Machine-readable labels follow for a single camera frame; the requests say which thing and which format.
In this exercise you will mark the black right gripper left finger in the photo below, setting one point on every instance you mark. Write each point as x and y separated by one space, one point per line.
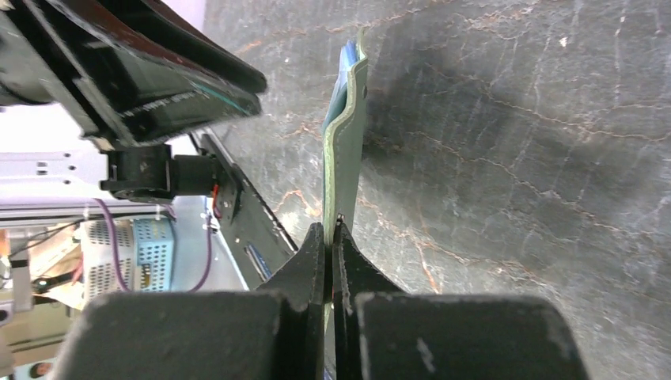
273 332

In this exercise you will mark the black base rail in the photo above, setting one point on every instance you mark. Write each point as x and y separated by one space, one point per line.
255 237

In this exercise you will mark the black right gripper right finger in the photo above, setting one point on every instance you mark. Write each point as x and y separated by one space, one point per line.
382 332

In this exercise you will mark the white perforated box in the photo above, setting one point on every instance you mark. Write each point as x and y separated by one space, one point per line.
99 268

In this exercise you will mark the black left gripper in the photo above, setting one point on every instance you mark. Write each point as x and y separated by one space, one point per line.
120 88

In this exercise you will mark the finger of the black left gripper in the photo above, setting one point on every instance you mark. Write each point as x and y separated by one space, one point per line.
157 22

